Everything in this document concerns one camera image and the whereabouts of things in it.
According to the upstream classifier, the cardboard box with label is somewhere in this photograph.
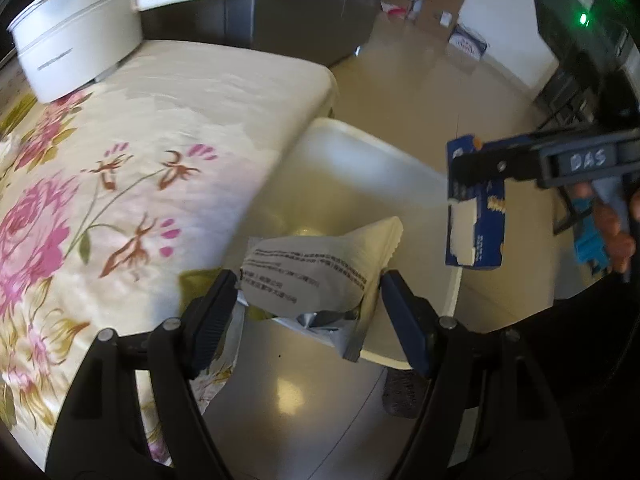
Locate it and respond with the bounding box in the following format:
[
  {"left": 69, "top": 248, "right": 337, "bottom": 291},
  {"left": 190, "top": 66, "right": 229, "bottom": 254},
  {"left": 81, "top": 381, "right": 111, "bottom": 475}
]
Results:
[{"left": 415, "top": 2, "right": 460, "bottom": 36}]

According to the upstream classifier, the person's right hand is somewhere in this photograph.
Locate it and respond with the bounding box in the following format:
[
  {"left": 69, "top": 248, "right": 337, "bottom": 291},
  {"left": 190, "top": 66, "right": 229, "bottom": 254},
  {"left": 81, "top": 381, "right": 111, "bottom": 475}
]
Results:
[{"left": 572, "top": 182, "right": 640, "bottom": 273}]

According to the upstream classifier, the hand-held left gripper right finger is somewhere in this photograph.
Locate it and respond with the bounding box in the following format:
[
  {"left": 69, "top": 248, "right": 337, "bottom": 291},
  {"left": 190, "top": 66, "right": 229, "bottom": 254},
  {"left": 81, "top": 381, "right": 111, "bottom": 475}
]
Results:
[{"left": 380, "top": 270, "right": 601, "bottom": 480}]

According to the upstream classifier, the floral tablecloth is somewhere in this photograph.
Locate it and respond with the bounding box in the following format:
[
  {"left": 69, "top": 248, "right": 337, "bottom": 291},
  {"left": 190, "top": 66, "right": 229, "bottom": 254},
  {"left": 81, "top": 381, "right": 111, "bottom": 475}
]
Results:
[{"left": 0, "top": 39, "right": 337, "bottom": 461}]

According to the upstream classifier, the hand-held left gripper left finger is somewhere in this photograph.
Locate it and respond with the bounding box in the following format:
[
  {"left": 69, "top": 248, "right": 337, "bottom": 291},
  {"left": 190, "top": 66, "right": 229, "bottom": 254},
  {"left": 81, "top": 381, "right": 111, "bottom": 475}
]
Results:
[{"left": 45, "top": 269, "right": 246, "bottom": 480}]

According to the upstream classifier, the white snack packet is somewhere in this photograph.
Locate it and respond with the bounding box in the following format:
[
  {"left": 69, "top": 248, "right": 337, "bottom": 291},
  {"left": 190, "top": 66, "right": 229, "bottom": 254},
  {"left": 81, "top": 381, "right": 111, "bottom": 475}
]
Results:
[{"left": 235, "top": 216, "right": 405, "bottom": 363}]

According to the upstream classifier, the dark blue box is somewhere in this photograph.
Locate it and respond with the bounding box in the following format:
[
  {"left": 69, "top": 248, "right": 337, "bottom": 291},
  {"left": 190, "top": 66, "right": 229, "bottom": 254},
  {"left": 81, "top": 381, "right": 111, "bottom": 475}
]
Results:
[{"left": 445, "top": 134, "right": 506, "bottom": 268}]

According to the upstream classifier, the white box with blue print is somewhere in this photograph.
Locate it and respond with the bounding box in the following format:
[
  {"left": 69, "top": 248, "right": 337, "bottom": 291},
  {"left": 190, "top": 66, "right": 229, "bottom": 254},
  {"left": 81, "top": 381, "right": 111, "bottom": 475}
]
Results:
[{"left": 447, "top": 24, "right": 488, "bottom": 61}]

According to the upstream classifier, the white plastic bin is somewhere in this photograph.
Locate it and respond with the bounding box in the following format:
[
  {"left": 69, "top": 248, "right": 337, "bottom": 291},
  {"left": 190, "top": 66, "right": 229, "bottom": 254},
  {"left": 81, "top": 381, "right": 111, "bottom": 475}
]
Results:
[{"left": 220, "top": 117, "right": 463, "bottom": 368}]

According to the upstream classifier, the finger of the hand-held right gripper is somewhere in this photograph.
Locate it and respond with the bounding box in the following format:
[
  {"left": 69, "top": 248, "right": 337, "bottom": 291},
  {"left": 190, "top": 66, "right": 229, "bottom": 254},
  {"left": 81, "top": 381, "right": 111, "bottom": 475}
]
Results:
[
  {"left": 477, "top": 132, "right": 551, "bottom": 153},
  {"left": 447, "top": 146, "right": 547, "bottom": 204}
]

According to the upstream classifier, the grey refrigerator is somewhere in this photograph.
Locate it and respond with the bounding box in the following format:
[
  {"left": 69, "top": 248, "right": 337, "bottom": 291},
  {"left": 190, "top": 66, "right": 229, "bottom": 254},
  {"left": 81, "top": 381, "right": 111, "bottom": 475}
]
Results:
[{"left": 137, "top": 0, "right": 396, "bottom": 68}]

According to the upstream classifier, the white electric cooking pot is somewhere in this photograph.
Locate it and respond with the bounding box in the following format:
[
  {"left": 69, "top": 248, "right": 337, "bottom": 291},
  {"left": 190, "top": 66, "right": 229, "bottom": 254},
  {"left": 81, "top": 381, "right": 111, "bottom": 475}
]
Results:
[{"left": 9, "top": 0, "right": 275, "bottom": 105}]

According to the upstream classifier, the dark floor mat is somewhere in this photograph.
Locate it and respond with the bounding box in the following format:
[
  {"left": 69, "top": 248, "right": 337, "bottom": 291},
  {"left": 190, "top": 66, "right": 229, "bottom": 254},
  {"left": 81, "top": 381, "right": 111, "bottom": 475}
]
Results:
[{"left": 381, "top": 369, "right": 431, "bottom": 418}]

